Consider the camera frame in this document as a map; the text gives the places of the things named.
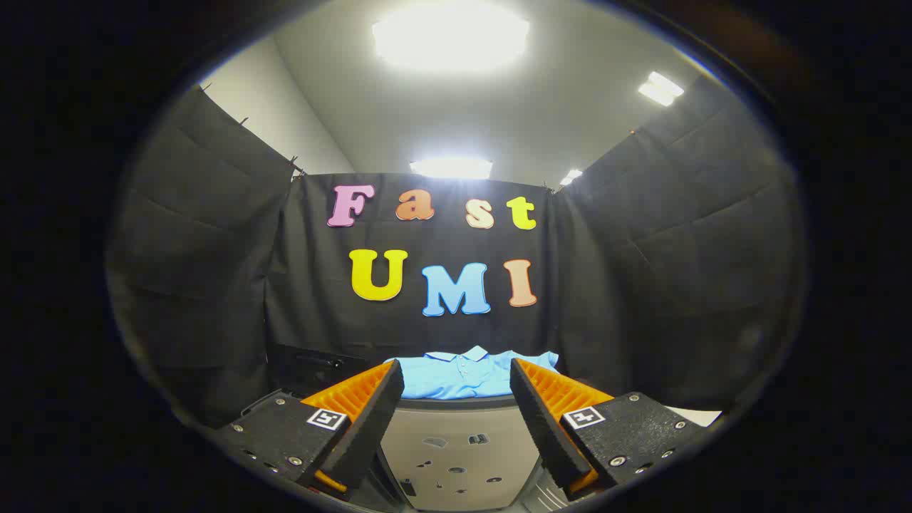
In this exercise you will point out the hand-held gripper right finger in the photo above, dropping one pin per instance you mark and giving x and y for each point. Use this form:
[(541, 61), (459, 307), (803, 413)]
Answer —
[(545, 427)]

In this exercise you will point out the black backdrop cloth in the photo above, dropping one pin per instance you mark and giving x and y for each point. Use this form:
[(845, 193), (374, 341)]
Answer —
[(214, 285)]

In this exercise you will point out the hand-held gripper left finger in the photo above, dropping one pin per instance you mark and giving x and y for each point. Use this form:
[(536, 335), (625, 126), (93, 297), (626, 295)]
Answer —
[(370, 427)]

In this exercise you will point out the light blue polo shirt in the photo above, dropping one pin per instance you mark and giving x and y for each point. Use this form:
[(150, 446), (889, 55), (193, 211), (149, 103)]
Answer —
[(456, 377)]

